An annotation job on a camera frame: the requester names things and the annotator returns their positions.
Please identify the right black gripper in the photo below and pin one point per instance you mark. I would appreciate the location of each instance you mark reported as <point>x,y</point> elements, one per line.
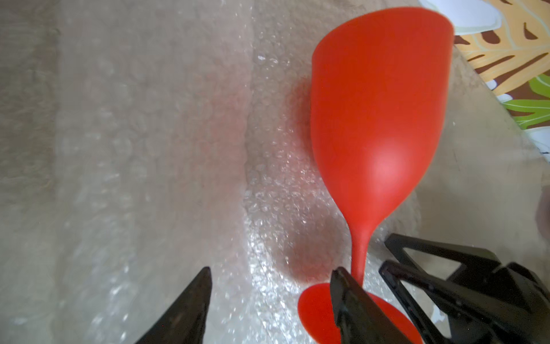
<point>489,303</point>

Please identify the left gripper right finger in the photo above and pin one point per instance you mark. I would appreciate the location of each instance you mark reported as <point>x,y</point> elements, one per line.
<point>357,316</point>

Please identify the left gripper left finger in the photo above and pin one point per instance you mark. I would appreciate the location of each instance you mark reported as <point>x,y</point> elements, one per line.
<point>185,320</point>

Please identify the bubble wrap of red glass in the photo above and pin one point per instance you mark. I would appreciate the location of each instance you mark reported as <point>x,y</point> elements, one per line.
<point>144,140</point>

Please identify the red wine glass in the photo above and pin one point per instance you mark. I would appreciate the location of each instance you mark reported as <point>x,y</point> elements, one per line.
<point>378,97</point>

